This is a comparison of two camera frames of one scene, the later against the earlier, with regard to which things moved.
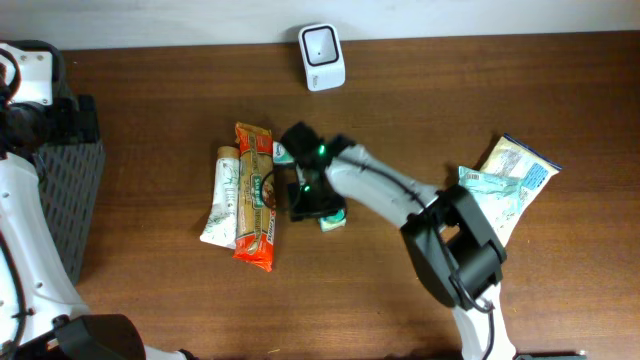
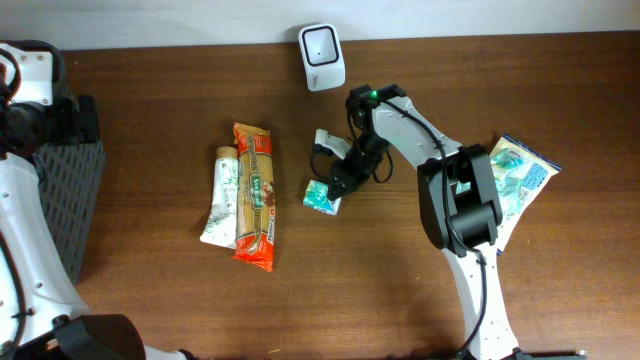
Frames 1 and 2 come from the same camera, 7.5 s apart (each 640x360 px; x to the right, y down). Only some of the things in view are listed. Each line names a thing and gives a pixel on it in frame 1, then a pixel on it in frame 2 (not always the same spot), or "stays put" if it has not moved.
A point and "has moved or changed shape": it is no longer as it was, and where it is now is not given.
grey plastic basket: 71,177 stays put
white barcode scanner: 324,61 stays put
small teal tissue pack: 334,221 has moved or changed shape
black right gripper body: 306,201 → 361,159
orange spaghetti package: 256,196 stays put
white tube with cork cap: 221,226 stays put
